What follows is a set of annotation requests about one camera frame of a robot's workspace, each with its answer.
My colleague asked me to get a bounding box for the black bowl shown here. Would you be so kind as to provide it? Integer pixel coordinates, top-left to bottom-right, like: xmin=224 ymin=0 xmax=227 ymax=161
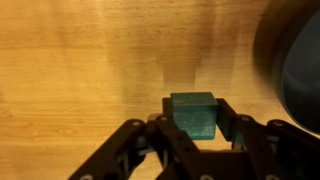
xmin=270 ymin=4 xmax=320 ymax=136

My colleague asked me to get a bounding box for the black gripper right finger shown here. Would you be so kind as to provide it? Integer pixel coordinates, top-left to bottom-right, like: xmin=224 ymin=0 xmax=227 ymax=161
xmin=215 ymin=97 xmax=320 ymax=180

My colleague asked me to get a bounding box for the green block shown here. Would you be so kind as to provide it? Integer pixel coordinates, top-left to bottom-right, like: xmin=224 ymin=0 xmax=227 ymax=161
xmin=170 ymin=91 xmax=219 ymax=141

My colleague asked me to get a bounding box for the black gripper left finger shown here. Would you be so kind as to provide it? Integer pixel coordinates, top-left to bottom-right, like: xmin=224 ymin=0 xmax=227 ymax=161
xmin=68 ymin=97 xmax=205 ymax=180

